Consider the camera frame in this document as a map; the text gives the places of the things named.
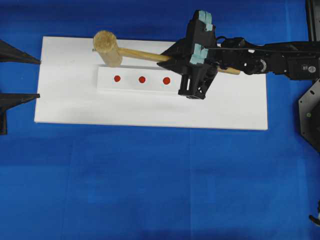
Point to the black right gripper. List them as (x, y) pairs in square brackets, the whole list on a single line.
[(192, 57)]

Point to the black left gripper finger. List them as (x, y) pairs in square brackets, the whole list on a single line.
[(9, 53), (11, 100)]

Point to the wooden mallet hammer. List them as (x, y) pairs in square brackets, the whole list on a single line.
[(105, 44)]

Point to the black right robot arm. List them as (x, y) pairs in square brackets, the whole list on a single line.
[(298, 60)]

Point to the red round mark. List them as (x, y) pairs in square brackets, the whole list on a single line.
[(142, 79), (117, 78), (166, 80)]

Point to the red round mark middle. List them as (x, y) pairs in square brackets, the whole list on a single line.
[(142, 79)]

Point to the white foam base board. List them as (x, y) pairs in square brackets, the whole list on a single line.
[(67, 85)]

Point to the white raised strip block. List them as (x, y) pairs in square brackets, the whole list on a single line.
[(130, 80)]

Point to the blue table mat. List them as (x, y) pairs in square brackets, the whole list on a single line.
[(90, 182)]

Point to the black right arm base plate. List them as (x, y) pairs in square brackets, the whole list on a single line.
[(309, 115)]

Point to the black aluminium frame rail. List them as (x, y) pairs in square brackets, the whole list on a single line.
[(312, 8)]

